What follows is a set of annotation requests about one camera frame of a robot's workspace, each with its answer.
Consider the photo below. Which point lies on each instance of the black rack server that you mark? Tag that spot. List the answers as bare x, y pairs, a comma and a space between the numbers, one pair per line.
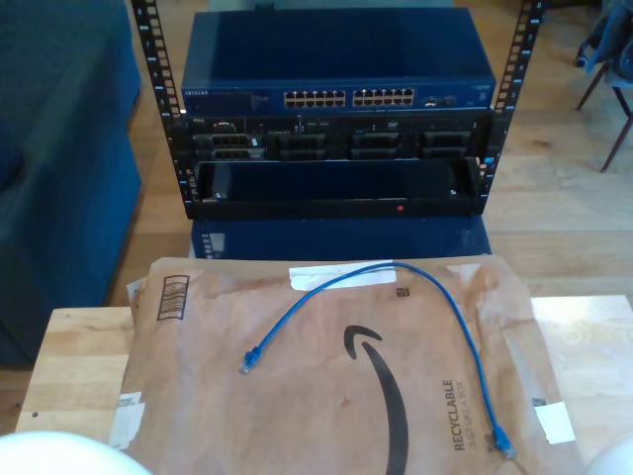
316, 129

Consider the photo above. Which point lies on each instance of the blue device under rack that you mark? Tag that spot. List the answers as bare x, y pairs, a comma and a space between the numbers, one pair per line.
346, 237

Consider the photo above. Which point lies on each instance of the chair with dark red legs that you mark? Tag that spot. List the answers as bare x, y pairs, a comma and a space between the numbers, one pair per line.
610, 34

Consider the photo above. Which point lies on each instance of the blue network switch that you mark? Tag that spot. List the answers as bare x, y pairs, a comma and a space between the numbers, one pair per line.
336, 49

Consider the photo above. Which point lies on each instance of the black rack frame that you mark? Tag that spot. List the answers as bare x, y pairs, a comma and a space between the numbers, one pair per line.
184, 143

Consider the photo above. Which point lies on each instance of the blue sofa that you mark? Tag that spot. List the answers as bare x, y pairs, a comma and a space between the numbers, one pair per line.
59, 173

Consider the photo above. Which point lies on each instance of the brown paper mailer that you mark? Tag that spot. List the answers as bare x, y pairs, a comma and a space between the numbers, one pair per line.
277, 406

